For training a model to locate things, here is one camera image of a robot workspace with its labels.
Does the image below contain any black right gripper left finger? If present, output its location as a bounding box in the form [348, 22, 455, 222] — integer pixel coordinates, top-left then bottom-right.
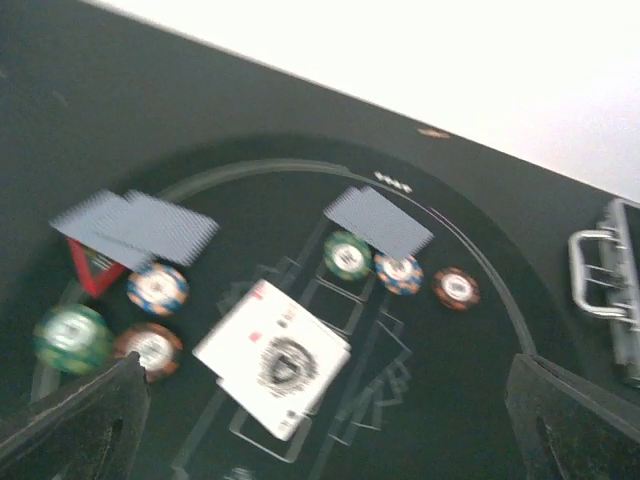
[1, 353, 150, 479]

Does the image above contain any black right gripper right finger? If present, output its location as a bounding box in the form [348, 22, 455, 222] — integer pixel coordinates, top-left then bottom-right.
[505, 354, 639, 479]

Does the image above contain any green chip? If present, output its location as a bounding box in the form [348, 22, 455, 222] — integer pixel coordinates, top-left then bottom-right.
[323, 230, 372, 281]
[33, 304, 114, 375]

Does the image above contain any red chip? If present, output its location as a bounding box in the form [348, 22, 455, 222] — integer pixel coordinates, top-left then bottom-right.
[112, 322, 183, 383]
[432, 267, 480, 311]

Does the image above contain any blue chip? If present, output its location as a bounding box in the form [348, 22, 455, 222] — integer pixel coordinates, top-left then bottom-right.
[127, 263, 189, 316]
[374, 252, 424, 296]

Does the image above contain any ace of spades card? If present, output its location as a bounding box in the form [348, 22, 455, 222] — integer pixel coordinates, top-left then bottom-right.
[217, 327, 350, 441]

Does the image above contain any nine of hearts card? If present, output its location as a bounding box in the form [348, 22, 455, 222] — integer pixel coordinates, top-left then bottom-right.
[193, 280, 350, 378]

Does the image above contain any blue card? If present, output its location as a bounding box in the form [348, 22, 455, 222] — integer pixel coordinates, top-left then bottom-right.
[49, 190, 153, 271]
[97, 190, 219, 266]
[324, 187, 434, 260]

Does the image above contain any red triangle marker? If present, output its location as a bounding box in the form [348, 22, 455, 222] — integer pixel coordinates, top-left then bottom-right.
[66, 237, 126, 298]

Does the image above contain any aluminium poker case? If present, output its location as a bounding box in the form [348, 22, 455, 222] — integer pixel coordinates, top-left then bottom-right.
[568, 198, 639, 388]

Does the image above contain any round black poker mat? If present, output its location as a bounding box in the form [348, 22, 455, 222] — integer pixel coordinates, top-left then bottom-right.
[1, 135, 562, 479]

